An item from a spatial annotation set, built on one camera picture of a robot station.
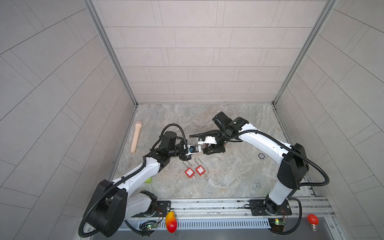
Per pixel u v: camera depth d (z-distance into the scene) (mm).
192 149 634
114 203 390
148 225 650
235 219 693
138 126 991
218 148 678
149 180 773
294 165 444
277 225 679
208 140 677
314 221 666
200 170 825
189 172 810
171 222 651
